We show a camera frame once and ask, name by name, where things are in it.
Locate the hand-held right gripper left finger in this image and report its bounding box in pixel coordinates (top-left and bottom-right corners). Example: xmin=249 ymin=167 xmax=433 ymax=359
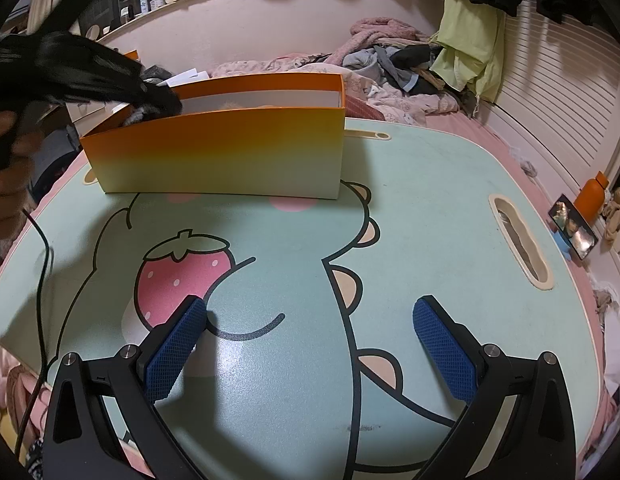
xmin=42 ymin=295 xmax=209 ymax=480

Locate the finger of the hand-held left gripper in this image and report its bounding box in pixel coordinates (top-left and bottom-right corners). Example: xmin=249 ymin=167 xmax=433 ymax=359
xmin=115 ymin=76 xmax=184 ymax=122

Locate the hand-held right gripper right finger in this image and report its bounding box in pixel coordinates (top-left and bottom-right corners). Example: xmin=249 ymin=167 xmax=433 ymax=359
xmin=412 ymin=296 xmax=576 ymax=480

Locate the orange cardboard box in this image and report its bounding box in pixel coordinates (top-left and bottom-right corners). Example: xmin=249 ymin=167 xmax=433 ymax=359
xmin=80 ymin=73 xmax=347 ymax=201

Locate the person's left hand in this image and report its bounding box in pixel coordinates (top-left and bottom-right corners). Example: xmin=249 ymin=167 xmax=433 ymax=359
xmin=0 ymin=110 xmax=37 ymax=240

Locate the propped smartphone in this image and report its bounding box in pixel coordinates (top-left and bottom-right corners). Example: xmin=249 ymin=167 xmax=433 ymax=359
xmin=548 ymin=194 xmax=599 ymax=262

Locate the black white floral cloth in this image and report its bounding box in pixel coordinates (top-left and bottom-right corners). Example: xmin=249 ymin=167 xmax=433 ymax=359
xmin=25 ymin=436 xmax=46 ymax=480

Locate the orange bottle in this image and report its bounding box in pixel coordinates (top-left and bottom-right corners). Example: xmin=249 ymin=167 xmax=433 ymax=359
xmin=574 ymin=170 xmax=611 ymax=224

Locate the beige cloth bundle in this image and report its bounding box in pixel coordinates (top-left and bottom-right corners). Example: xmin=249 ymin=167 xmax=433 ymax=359
xmin=602 ymin=189 xmax=620 ymax=247

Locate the pink fluffy garment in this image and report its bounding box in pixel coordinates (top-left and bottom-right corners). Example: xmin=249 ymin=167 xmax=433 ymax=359
xmin=341 ymin=17 xmax=431 ymax=69

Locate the pile of dark clothes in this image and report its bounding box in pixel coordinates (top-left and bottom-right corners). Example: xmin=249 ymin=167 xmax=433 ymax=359
xmin=342 ymin=42 xmax=448 ymax=97

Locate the yellow-green hanging garment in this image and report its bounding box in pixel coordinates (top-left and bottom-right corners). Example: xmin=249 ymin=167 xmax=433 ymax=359
xmin=429 ymin=0 xmax=506 ymax=107

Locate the black braided cable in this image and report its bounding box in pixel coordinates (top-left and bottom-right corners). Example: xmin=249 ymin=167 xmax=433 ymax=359
xmin=14 ymin=210 xmax=53 ymax=453

